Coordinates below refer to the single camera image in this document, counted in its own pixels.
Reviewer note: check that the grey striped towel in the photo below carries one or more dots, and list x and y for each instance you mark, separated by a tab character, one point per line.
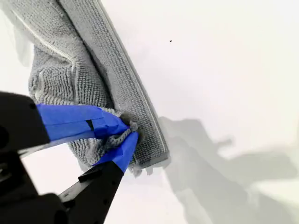
70	70

